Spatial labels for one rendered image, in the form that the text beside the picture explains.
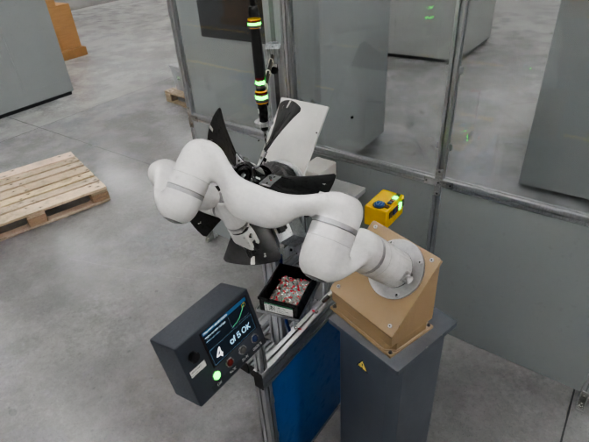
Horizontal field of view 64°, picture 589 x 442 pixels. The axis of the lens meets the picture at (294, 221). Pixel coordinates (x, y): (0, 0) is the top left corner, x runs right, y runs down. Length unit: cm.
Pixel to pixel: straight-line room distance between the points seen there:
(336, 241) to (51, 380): 222
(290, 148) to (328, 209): 103
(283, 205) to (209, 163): 21
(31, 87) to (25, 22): 80
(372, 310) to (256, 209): 55
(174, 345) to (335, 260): 43
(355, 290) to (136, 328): 186
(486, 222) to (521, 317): 54
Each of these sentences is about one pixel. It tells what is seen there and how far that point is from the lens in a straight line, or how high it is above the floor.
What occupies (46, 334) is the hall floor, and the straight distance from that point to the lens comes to 336.
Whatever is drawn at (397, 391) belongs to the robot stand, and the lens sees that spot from 167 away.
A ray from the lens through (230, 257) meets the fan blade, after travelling 189.
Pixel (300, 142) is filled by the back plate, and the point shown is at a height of 122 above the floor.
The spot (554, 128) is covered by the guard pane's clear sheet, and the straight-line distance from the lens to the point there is 213.
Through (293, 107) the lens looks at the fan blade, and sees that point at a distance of 191.
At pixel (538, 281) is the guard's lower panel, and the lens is 246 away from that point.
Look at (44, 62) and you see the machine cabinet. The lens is 752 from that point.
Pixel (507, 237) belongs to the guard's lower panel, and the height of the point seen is 80.
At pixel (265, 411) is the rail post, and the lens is 177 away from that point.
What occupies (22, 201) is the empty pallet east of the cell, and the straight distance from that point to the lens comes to 464.
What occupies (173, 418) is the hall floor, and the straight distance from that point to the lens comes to 265.
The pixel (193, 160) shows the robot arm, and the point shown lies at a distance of 122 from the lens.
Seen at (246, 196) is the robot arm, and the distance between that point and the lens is 118.
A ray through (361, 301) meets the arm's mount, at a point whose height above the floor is 105.
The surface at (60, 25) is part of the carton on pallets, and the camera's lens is 991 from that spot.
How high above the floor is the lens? 211
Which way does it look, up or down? 34 degrees down
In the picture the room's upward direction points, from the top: 4 degrees counter-clockwise
